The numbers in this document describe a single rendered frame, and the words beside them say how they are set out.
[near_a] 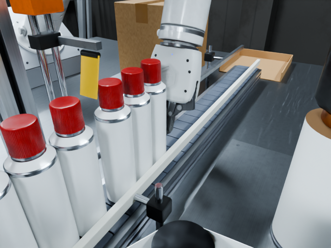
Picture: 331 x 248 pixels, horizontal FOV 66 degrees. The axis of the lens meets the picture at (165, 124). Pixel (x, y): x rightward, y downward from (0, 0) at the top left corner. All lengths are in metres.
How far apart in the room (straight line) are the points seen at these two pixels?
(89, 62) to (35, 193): 0.16
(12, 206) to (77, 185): 0.08
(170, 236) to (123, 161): 0.23
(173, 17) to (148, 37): 0.47
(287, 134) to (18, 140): 0.65
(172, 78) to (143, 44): 0.50
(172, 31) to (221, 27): 2.79
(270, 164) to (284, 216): 0.19
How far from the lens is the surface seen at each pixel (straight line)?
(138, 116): 0.39
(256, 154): 0.57
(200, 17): 0.49
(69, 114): 0.29
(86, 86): 0.35
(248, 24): 2.94
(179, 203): 0.51
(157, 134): 0.46
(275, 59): 1.43
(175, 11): 0.48
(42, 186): 0.30
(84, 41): 0.34
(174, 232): 0.17
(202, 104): 0.75
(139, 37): 0.97
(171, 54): 0.48
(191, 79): 0.47
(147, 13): 0.93
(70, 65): 1.18
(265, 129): 0.77
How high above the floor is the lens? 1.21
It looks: 30 degrees down
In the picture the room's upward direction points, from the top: straight up
